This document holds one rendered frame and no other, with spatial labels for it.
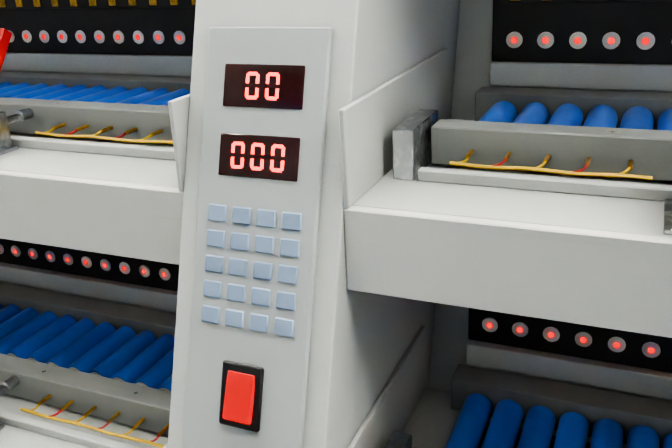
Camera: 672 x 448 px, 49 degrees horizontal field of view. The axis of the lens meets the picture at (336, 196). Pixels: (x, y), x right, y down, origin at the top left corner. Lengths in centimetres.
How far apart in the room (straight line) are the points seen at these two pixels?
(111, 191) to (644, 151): 29
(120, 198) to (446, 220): 19
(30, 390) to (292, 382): 26
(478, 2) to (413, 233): 25
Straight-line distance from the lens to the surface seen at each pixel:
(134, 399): 53
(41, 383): 59
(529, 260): 35
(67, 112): 55
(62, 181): 46
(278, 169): 37
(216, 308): 40
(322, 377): 38
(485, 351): 53
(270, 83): 38
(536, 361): 53
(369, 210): 36
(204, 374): 41
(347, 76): 37
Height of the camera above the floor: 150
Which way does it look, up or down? 3 degrees down
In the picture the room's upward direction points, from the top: 4 degrees clockwise
